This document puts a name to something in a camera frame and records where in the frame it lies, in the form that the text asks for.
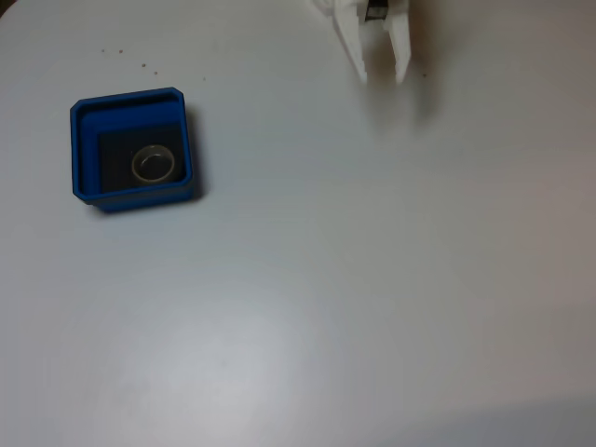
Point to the black tape roll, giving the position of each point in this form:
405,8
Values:
136,170

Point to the blue square plastic box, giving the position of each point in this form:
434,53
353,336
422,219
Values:
86,149

